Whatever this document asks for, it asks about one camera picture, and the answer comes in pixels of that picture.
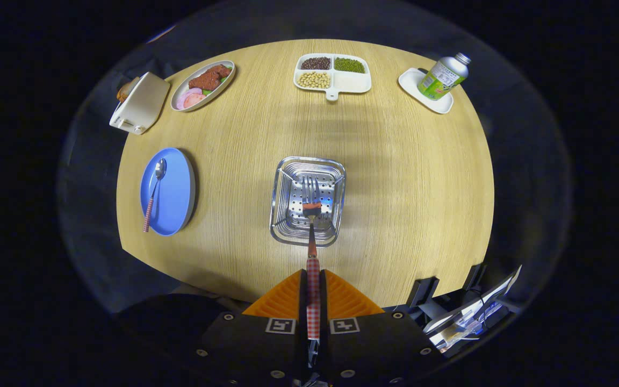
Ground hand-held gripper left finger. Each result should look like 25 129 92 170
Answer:
194 269 310 383

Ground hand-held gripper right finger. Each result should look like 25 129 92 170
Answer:
319 269 440 384

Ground fork with checked handle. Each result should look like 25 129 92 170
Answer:
301 176 322 371

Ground spoon with checked handle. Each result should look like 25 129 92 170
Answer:
143 158 167 233

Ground black table clamp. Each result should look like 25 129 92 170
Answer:
406 277 440 309
463 262 486 291

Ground perforated metal tray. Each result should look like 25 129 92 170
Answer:
270 156 347 247

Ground blue plate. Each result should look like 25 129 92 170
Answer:
139 147 196 237

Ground pink ham slices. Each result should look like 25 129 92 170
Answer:
176 88 206 110

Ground white toaster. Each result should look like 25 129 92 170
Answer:
109 71 171 135

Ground oval white plate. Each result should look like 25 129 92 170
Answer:
170 60 236 112

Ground divided white dish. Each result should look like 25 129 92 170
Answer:
293 53 372 102

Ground small white square tray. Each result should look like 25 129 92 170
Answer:
398 67 454 114

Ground green lettuce leaf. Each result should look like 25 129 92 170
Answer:
202 74 231 96

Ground brown steak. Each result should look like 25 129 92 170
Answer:
189 64 232 91

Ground pile of yellow soybeans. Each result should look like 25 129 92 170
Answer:
298 71 332 89

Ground silver bottle with green label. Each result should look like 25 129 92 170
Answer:
418 52 472 101

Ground pile of green beans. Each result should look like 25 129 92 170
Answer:
334 57 366 74

